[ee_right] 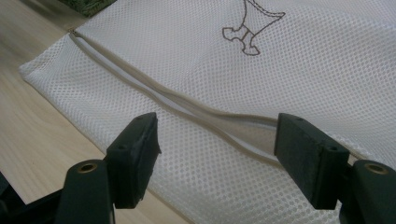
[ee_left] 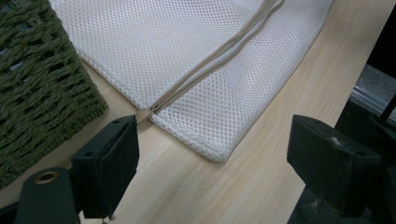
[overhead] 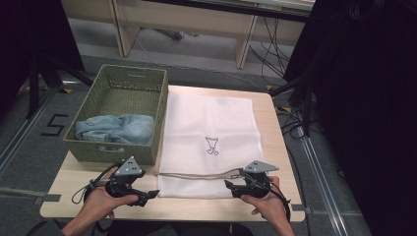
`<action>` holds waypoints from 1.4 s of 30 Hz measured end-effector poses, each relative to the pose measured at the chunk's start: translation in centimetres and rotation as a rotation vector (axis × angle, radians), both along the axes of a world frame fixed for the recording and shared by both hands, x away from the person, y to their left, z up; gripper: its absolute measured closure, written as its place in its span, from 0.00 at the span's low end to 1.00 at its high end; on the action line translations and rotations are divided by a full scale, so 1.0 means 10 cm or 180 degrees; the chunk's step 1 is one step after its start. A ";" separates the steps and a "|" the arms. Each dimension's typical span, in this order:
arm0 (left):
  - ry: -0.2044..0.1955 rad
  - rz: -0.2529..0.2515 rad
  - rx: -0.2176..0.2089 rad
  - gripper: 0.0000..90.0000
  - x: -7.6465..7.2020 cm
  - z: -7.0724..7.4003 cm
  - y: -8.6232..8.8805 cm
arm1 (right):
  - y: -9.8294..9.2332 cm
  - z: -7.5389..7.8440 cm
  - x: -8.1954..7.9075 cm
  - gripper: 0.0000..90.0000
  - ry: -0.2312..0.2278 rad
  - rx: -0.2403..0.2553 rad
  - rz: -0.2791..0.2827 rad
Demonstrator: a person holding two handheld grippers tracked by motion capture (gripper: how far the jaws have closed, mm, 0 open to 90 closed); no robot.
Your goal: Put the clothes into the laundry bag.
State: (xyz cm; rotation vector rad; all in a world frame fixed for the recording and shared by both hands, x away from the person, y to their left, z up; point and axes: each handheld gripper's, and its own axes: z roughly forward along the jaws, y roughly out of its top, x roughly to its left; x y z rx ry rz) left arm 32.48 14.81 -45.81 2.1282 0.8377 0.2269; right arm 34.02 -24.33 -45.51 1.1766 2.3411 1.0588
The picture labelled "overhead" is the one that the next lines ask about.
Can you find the person's left hand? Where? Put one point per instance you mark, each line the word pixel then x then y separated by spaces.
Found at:
pixel 98 201

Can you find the metal floor rail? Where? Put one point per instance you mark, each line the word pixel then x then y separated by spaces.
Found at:
pixel 23 131
pixel 323 183

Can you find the grey power strip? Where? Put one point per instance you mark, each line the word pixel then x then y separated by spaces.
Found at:
pixel 173 34

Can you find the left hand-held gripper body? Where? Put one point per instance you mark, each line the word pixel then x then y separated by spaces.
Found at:
pixel 123 183

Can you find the black curtain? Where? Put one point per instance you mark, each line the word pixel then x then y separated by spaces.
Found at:
pixel 367 98
pixel 29 36

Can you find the black tripod stand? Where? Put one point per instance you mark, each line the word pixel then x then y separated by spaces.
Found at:
pixel 42 78

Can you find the person's right hand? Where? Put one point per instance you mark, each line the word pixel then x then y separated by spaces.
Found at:
pixel 272 205

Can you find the white mesh laundry bag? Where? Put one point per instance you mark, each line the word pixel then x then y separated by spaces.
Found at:
pixel 209 118

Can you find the light wooden desk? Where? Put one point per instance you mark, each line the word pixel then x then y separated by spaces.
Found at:
pixel 183 19

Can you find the light blue denim jeans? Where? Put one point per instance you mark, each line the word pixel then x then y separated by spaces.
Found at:
pixel 114 129

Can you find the black metal stand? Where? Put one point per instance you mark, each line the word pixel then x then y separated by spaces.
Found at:
pixel 300 98

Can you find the green plastic basket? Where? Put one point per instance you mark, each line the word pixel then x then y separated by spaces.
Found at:
pixel 128 98

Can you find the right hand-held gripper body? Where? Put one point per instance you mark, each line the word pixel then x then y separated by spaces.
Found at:
pixel 257 185

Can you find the person's legs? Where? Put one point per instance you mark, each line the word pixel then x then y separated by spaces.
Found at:
pixel 183 229

